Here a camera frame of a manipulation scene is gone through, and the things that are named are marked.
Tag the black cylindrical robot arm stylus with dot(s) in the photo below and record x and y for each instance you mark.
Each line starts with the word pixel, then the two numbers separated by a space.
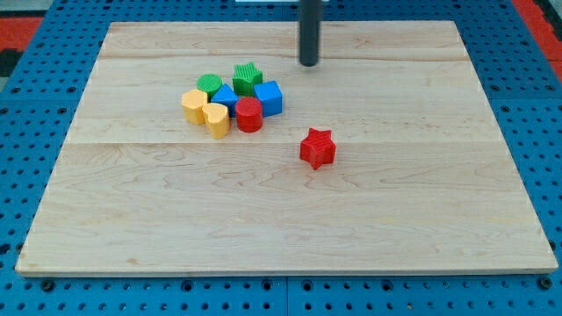
pixel 310 16

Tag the green cylinder block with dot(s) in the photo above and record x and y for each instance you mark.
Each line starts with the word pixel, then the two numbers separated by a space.
pixel 210 84

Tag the green star block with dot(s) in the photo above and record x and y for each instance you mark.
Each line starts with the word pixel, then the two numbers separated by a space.
pixel 245 78

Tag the yellow heart block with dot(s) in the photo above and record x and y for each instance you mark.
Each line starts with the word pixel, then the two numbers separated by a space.
pixel 217 119

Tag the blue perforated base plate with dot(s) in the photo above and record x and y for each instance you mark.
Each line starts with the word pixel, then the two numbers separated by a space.
pixel 41 96

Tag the blue cube block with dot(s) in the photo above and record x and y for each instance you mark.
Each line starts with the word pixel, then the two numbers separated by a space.
pixel 270 96

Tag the blue triangle block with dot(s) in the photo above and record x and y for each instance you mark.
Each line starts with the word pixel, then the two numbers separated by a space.
pixel 226 96

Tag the yellow pentagon block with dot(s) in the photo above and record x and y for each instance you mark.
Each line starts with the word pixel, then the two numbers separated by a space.
pixel 192 102

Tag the red star block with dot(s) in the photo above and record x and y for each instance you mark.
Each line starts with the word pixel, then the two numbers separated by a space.
pixel 317 148

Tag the red cylinder block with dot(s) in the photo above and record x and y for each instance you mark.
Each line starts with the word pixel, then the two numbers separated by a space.
pixel 249 114

